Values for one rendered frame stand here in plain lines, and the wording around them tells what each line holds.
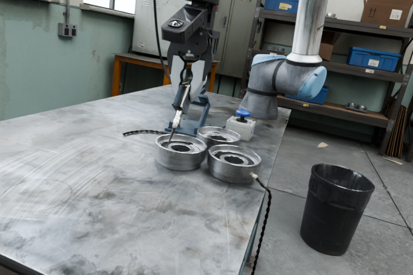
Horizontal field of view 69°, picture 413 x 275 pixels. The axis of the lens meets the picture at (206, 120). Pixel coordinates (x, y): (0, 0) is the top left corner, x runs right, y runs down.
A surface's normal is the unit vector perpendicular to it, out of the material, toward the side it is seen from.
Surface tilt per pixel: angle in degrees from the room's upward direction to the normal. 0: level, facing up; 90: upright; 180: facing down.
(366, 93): 90
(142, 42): 90
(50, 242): 0
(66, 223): 0
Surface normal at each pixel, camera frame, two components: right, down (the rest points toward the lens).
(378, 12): -0.42, 0.23
